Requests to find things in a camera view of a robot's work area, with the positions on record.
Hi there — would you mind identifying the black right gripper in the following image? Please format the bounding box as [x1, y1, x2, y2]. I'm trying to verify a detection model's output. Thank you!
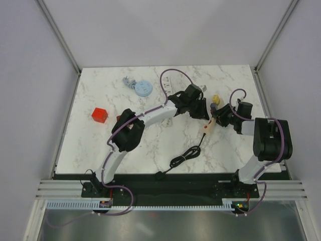
[209, 104, 240, 128]

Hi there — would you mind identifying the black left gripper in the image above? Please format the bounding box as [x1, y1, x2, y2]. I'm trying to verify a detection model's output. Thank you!
[187, 97, 209, 121]

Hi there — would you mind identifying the grey plug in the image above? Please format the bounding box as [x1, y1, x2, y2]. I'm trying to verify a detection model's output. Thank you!
[210, 103, 218, 112]

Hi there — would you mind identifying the beige red power strip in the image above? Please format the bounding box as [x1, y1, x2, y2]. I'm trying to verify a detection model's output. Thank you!
[203, 102, 222, 135]

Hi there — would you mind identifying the yellow plug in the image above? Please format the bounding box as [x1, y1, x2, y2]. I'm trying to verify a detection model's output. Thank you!
[212, 94, 221, 105]

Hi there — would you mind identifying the white power strip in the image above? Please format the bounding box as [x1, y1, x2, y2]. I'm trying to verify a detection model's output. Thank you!
[162, 76, 173, 96]

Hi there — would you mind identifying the black plug with cable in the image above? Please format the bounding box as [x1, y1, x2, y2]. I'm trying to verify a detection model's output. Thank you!
[155, 133, 206, 180]

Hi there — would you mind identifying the red socket cube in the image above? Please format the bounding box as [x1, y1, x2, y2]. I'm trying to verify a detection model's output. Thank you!
[91, 107, 108, 124]

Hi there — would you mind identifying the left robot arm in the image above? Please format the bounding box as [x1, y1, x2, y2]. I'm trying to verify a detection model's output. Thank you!
[92, 84, 210, 197]

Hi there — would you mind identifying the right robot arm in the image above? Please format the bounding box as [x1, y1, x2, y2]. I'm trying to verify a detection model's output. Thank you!
[211, 101, 293, 198]

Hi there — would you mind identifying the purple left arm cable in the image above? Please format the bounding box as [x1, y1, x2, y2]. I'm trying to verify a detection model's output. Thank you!
[46, 68, 195, 227]

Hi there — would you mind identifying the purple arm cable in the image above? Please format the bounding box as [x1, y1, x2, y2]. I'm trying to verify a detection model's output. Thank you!
[230, 88, 286, 217]
[46, 68, 195, 227]

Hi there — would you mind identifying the grey coiled socket cable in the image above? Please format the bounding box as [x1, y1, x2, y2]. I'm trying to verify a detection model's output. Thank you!
[122, 76, 153, 97]

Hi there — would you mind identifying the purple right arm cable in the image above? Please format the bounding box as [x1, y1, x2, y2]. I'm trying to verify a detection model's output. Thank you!
[230, 88, 286, 217]

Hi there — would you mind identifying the white slotted cable duct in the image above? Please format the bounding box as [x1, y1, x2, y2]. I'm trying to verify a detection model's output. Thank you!
[46, 198, 238, 211]

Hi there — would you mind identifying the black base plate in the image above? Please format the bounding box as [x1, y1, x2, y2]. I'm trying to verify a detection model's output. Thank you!
[51, 172, 291, 201]

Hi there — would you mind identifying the right aluminium frame post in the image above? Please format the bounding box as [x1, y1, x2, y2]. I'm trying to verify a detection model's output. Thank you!
[253, 0, 300, 74]

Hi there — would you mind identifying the aluminium frame post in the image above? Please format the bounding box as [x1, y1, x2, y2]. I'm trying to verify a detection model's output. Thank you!
[35, 0, 82, 76]
[253, 0, 300, 74]

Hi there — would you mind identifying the aluminium front rail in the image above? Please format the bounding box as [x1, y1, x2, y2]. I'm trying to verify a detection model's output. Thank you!
[36, 180, 307, 205]

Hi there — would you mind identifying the left aluminium frame post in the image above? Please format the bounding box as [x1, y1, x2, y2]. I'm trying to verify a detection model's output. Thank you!
[35, 0, 82, 76]

